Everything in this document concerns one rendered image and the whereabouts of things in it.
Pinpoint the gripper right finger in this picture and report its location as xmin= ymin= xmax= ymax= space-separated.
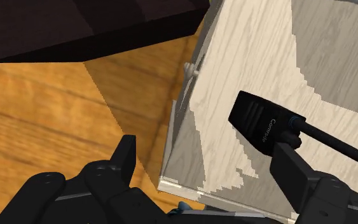
xmin=270 ymin=142 xmax=358 ymax=224

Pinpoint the pale wooden chest of drawers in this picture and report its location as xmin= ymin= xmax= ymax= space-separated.
xmin=157 ymin=0 xmax=358 ymax=223

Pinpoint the black tool with long handle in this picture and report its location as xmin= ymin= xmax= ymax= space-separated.
xmin=228 ymin=90 xmax=358 ymax=172

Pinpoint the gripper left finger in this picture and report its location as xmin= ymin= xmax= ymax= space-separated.
xmin=0 ymin=134 xmax=171 ymax=224

